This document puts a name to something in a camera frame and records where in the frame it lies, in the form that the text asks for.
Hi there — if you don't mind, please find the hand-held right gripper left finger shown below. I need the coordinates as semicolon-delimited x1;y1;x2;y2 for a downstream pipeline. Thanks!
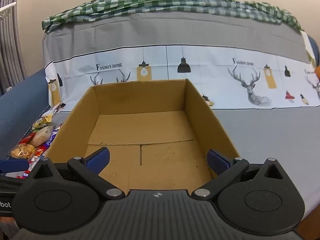
27;147;125;201

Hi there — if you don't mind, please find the white rack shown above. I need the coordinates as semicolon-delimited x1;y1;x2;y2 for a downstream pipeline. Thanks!
0;2;17;21

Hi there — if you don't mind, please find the grey deer print sheet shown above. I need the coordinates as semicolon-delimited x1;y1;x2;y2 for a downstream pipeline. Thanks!
42;11;320;230

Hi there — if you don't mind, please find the grey curtain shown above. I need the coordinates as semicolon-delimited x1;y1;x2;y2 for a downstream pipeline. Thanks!
0;0;28;96

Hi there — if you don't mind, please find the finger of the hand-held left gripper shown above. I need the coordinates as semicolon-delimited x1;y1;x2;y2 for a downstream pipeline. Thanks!
0;159;30;193

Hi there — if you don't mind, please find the brown cardboard box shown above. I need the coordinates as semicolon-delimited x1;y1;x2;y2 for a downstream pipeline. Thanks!
45;79;241;193

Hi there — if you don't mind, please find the green checkered cloth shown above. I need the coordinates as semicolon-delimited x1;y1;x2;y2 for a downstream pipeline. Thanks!
41;0;304;33

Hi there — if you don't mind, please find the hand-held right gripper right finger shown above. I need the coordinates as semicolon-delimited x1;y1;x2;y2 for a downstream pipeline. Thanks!
191;149;287;200

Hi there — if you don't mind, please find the pile of snack packets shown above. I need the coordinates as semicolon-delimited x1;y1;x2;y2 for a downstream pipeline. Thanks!
10;102;67;178

